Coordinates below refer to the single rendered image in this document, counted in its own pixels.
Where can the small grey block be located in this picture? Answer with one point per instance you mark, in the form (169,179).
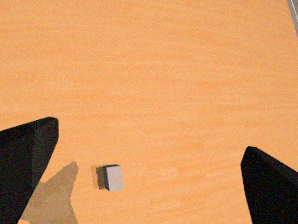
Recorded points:
(113,178)

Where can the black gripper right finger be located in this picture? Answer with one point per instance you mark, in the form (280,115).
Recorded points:
(271,188)

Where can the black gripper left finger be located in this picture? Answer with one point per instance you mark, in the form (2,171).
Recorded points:
(25,152)

